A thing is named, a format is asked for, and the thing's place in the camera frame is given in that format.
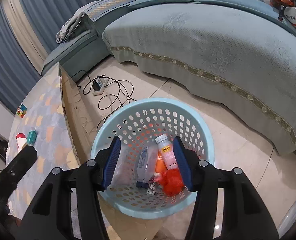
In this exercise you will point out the red plastic bag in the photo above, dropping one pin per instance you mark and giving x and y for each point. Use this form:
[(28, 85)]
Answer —
[(171, 181)]

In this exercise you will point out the orange paper cup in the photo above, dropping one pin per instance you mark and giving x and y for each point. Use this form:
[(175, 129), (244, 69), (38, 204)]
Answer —
[(160, 165)]

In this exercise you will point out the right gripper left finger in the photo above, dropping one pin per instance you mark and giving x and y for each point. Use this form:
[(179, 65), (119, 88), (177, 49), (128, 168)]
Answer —
[(49, 215)]

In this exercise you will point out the light blue laundry basket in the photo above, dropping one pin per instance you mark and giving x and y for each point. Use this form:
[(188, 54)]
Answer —
[(133, 191)]

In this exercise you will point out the patterned grey tablecloth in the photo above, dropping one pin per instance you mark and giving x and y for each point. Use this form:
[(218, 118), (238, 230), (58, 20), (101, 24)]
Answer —
[(45, 115)]

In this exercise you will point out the blue striped curtain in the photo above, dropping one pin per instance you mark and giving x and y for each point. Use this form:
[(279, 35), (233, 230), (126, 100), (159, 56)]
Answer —
[(27, 37)]

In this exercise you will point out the teal corner sofa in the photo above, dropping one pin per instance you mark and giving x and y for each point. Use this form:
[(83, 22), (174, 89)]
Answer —
[(234, 52)]

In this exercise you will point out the clear plastic bottle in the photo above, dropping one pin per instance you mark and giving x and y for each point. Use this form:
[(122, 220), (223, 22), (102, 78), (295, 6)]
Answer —
[(146, 165)]

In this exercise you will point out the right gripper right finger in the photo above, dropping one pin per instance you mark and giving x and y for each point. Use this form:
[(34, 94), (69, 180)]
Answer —
[(245, 216)]

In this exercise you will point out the teal small can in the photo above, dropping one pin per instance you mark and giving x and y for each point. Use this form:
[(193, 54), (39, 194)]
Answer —
[(31, 138)]

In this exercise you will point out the grey folded blanket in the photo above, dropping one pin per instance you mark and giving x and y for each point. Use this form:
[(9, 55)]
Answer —
[(68, 28)]

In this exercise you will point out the rubiks cube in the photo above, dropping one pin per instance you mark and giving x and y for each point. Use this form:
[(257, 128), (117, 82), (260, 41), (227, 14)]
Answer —
[(21, 111)]

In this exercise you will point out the power strip with cables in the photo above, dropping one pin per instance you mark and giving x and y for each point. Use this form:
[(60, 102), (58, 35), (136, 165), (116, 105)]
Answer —
[(98, 85)]

